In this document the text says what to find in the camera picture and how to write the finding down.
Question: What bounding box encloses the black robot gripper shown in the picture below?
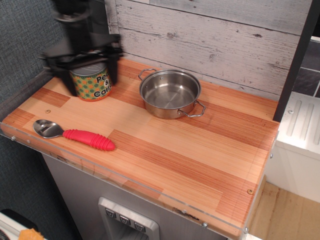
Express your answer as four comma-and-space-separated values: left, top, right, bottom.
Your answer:
40, 0, 123, 97

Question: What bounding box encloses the stainless steel pot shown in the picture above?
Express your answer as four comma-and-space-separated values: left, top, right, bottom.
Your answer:
138, 68, 206, 120

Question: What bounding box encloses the clear acrylic table edge guard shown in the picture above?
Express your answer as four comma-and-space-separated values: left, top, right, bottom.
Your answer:
2, 118, 279, 240

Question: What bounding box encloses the peas and carrots toy can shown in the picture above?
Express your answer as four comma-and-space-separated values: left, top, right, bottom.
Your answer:
69, 62, 112, 102

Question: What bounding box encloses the grey toy fridge cabinet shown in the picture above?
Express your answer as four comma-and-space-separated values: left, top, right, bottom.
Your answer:
43, 155, 225, 240

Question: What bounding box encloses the silver dispenser button panel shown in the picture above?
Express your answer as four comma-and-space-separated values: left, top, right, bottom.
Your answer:
98, 197, 160, 240

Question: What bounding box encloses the orange object bottom left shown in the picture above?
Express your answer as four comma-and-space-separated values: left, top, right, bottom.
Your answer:
18, 228, 45, 240

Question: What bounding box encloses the white toy sink counter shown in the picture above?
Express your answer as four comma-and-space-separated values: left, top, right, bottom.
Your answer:
263, 36, 320, 204

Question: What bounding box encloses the dark grey left post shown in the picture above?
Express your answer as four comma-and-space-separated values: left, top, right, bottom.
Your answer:
83, 0, 114, 60

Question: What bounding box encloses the dark grey post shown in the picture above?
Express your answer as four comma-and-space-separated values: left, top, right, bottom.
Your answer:
272, 0, 320, 123
83, 0, 114, 60

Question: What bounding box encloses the red handled metal spoon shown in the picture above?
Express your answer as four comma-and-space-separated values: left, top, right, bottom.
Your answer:
33, 119, 116, 151

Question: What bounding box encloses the dark grey right post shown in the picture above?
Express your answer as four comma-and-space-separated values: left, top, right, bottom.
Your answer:
272, 0, 320, 123

